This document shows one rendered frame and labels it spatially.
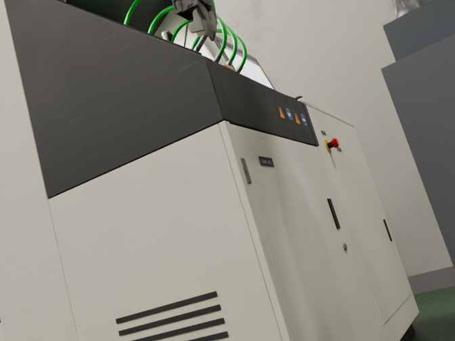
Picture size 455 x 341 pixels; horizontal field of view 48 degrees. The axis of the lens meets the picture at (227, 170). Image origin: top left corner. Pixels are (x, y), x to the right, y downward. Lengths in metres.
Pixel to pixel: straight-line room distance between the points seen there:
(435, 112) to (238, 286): 0.56
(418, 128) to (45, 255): 1.01
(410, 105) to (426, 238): 2.48
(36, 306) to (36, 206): 0.28
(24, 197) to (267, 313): 0.78
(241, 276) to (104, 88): 0.60
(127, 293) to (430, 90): 0.85
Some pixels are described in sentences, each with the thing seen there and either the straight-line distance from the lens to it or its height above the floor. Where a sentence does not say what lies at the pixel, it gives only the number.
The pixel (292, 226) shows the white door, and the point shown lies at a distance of 1.32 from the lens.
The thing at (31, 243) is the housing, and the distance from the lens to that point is 1.54.
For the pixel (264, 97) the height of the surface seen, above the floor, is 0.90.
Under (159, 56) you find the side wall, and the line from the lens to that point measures 1.29.
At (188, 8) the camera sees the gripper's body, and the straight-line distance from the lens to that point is 1.41.
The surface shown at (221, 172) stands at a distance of 1.16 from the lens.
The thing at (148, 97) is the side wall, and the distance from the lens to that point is 1.29.
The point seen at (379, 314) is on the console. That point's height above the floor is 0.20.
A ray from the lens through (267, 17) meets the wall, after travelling 4.22.
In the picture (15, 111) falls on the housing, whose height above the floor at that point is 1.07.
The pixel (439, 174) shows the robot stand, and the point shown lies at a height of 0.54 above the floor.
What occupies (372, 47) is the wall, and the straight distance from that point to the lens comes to 3.79.
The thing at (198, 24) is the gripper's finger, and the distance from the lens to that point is 1.39.
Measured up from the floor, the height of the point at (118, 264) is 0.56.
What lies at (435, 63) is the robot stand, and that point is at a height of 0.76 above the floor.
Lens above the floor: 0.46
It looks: 11 degrees up
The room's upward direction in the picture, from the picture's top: 16 degrees counter-clockwise
